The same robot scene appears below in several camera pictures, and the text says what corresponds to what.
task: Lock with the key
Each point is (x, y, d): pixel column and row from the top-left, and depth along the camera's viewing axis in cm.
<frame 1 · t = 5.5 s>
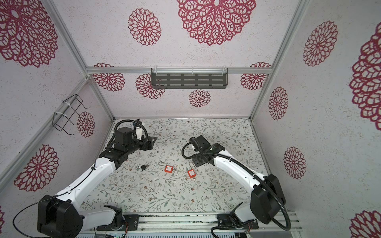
left hand: (149, 140, 82), fingers open
right hand: (197, 156, 83), fingers open
red padlock left: (168, 169, 93), point 2 cm above the table
red padlock right: (191, 172, 91), point 2 cm above the table
small black key: (144, 167, 95), on the table

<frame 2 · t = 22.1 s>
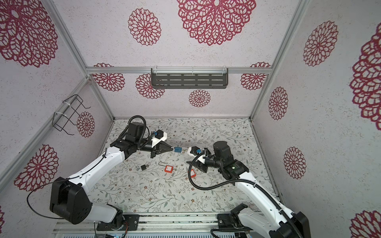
left hand: (170, 149, 75), fingers closed
right hand: (189, 154, 72), fingers open
blue padlock: (178, 149, 74), point 26 cm above the table
the other named things where they were.

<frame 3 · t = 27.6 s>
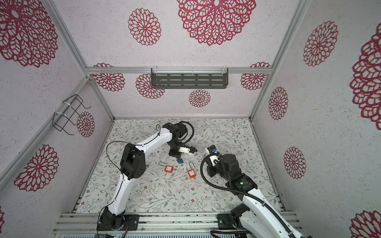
left hand: (176, 156, 94), fingers closed
right hand: (205, 156, 76), fingers closed
blue padlock: (180, 161, 96), point 3 cm above the table
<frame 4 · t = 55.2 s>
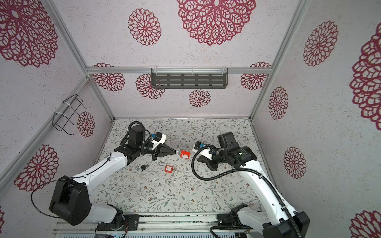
left hand: (173, 153, 73), fingers closed
right hand: (200, 155, 72), fingers closed
red padlock right: (185, 154, 71), point 27 cm above the table
